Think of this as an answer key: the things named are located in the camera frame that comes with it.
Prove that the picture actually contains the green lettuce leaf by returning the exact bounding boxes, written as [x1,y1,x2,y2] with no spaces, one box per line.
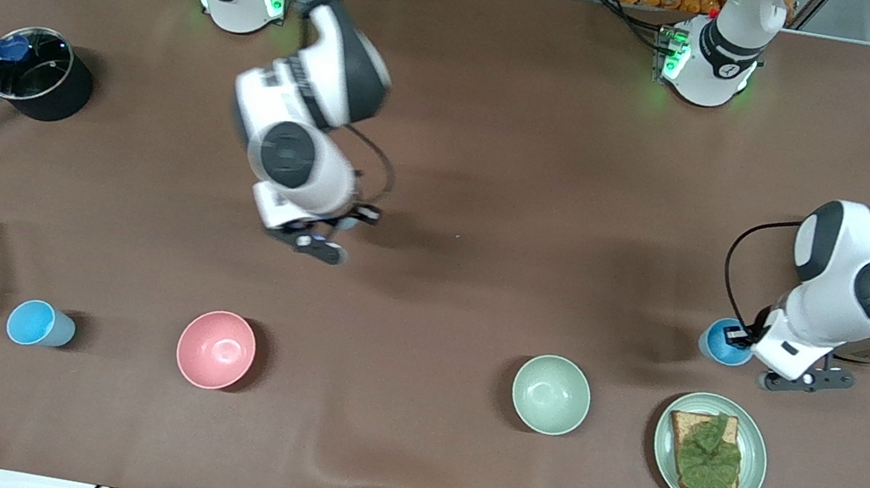
[673,408,751,488]

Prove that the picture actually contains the pale green bowl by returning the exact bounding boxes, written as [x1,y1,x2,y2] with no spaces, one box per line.
[505,349,598,441]

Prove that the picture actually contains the brown toast slice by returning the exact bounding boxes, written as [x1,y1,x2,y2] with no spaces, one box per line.
[657,405,751,488]

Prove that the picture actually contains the pink bowl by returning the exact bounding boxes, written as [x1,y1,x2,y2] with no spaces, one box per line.
[170,303,262,397]

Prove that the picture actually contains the brown table cover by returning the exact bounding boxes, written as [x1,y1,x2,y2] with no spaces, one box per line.
[0,0,870,488]

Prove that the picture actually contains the pale green plate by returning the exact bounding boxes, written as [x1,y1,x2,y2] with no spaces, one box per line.
[645,385,778,488]

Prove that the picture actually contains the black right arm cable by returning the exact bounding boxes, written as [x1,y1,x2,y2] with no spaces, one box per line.
[330,123,404,218]

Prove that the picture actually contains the glass lid with blue knob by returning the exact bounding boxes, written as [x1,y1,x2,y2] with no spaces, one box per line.
[0,21,78,110]

